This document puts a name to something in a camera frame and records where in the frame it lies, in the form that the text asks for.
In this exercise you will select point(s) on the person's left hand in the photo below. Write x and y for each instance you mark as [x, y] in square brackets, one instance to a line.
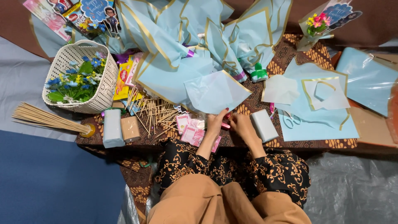
[214, 126]

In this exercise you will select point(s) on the person's right hand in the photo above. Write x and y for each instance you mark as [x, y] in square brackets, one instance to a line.
[244, 127]

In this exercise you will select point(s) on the person's right fingers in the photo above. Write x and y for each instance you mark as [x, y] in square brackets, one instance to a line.
[234, 119]

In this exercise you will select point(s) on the person's left fingers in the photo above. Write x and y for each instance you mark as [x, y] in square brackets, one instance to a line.
[224, 113]

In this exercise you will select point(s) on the pink plastic hand tool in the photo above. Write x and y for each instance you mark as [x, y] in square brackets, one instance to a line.
[225, 125]

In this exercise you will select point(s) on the light blue wrapped block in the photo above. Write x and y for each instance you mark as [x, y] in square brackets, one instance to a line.
[112, 129]
[264, 125]

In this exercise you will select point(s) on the pink banknote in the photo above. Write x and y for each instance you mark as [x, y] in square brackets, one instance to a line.
[194, 136]
[183, 122]

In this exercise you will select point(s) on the pink pen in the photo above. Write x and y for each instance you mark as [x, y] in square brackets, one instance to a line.
[272, 108]

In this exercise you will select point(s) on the green ribbon bow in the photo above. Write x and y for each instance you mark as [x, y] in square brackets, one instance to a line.
[258, 74]

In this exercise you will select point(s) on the small translucent white paper sheet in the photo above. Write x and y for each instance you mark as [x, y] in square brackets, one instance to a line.
[279, 90]

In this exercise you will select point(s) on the pile of short wooden sticks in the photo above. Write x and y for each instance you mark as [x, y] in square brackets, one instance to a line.
[155, 113]

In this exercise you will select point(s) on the gold-edged light blue paper sheet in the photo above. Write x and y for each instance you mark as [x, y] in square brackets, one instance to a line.
[161, 77]

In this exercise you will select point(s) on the large gold-edged light blue sheet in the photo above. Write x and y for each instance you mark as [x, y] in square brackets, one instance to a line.
[317, 124]

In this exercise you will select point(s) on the heap of light blue wrappings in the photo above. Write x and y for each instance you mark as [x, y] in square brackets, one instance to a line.
[199, 31]

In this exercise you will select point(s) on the person's tan-clothed lap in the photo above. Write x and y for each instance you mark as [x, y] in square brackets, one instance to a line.
[202, 202]

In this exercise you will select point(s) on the brown wrapped block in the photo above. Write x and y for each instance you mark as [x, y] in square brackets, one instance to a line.
[130, 129]

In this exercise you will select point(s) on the brown batik tablecloth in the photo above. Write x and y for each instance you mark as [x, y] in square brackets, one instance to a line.
[307, 54]

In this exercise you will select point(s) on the gold-edged white paper sheet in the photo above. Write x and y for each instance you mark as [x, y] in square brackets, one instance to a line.
[339, 99]

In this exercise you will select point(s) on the yellow snack packet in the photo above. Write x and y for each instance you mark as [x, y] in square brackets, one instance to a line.
[122, 81]

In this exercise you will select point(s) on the purple ribbon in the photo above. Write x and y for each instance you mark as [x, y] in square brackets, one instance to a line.
[122, 57]

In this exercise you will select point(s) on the white woven plastic basket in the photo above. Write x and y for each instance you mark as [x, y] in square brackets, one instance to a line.
[105, 87]

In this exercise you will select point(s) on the small flower bouquet with topper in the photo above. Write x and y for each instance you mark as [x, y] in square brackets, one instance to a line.
[317, 25]

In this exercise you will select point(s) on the yellow translucent tape roll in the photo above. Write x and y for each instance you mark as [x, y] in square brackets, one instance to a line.
[89, 130]

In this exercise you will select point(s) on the brown cardboard sheet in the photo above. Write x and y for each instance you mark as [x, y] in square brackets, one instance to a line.
[370, 127]

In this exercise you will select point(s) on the clear plastic floor sheet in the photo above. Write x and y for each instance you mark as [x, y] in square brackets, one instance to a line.
[354, 189]

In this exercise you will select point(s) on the plastic-wrapped light blue paper stack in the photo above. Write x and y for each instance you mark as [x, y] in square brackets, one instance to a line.
[367, 77]

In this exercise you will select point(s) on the blue artificial flowers bunch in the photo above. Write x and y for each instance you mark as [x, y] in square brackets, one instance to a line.
[77, 81]

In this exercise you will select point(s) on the snack bouquet with cartoon topper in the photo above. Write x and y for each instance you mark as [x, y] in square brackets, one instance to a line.
[80, 18]

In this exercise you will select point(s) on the bundle of long bamboo skewers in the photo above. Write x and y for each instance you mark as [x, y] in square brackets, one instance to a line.
[46, 119]

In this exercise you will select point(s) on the blue floor mat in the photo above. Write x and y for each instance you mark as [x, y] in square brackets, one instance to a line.
[56, 180]

